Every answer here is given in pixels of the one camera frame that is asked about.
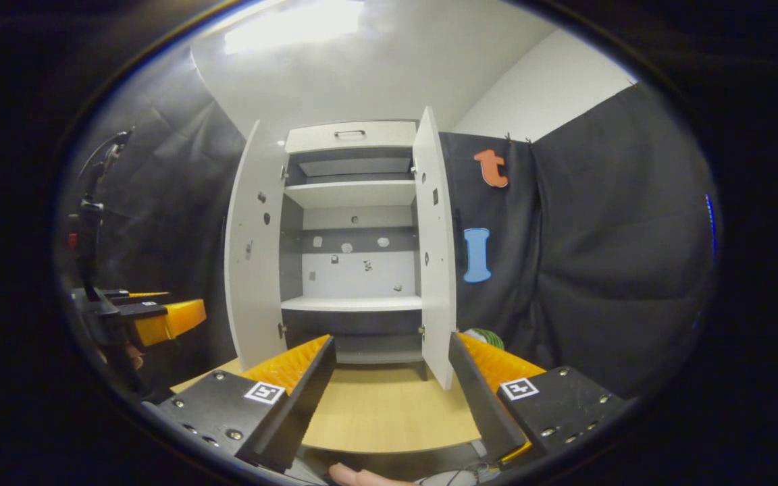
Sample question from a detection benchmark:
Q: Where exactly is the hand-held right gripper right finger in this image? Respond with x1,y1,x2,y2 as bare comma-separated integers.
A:
446,332,627,466

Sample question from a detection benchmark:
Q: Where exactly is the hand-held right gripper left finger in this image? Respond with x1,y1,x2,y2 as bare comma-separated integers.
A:
157,335,338,473

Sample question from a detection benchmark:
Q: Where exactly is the white shoe cabinet door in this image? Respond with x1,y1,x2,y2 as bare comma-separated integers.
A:
224,120,290,372
413,106,459,391

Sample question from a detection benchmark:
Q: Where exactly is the white double-door shoe cabinet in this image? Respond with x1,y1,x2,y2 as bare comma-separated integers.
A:
278,120,430,382

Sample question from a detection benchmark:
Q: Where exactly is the white cabinet drawer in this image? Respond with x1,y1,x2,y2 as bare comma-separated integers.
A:
284,120,419,155

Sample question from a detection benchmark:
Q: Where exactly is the watermelon slice toy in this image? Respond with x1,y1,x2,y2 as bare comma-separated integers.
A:
465,328,506,350

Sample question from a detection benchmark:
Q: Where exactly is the black backdrop cloth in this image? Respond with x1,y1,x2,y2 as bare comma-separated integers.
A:
55,47,721,399

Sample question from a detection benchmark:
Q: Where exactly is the ceiling light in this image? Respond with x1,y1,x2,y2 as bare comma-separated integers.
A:
224,0,366,55

